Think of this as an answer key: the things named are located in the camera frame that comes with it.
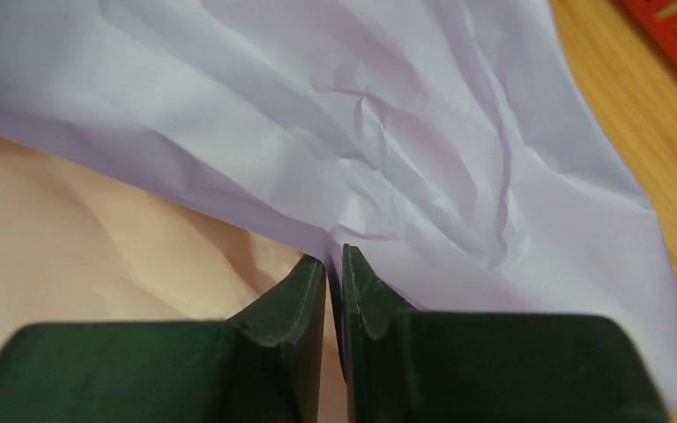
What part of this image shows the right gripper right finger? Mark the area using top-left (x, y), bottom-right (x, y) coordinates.
top-left (342, 245), bottom-right (670, 422)

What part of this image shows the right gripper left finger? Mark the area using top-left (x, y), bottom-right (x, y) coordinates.
top-left (0, 256), bottom-right (325, 422)

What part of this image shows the purple pink wrapping paper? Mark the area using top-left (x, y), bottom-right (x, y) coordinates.
top-left (0, 1), bottom-right (677, 411)

